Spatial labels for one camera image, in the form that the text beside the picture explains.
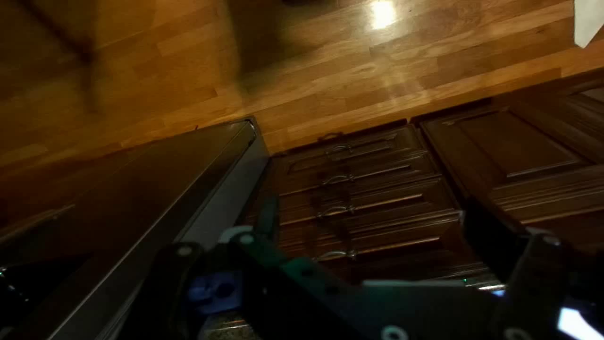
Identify wide dark wooden drawer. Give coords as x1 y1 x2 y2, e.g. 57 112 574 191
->
274 182 466 238
276 214 502 285
270 121 436 182
272 153 451 210

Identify dark wooden cabinet door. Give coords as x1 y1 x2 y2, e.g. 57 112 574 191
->
497 74 604 159
417 100 604 253

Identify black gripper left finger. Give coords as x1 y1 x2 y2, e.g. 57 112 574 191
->
115 242 212 340

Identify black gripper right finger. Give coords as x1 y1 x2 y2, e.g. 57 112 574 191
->
495 233 572 340

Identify aluminium frame robot cart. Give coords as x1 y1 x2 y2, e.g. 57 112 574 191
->
0 117 274 340

